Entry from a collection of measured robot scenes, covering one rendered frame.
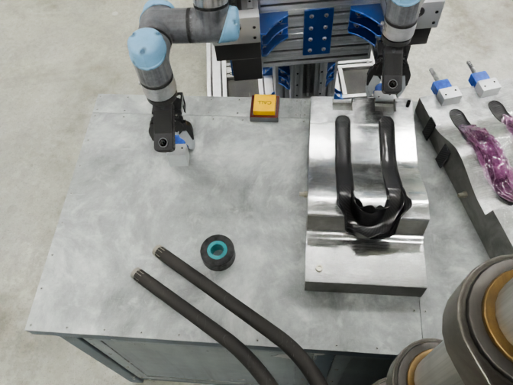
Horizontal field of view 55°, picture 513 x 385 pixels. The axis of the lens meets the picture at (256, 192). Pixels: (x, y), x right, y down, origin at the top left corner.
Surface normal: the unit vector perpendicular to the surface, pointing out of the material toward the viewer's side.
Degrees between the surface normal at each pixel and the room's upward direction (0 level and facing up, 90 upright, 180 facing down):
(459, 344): 90
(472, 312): 0
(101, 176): 0
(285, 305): 0
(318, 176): 28
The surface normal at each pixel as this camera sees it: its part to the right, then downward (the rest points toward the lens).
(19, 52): -0.05, -0.51
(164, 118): -0.07, -0.01
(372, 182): -0.01, -0.84
